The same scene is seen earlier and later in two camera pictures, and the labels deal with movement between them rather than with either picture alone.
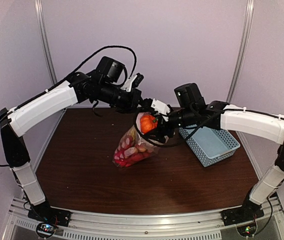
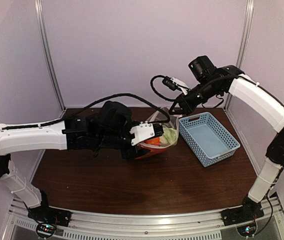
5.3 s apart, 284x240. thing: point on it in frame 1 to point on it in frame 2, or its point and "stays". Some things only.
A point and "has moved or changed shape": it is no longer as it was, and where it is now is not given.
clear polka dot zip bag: [134, 146] has moved or changed shape
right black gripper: [164, 126] to [187, 107]
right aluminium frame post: [244, 41] stays
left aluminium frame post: [41, 19] stays
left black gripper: [136, 97] to [129, 154]
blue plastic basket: [211, 145] stays
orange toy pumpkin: [148, 122] has moved or changed shape
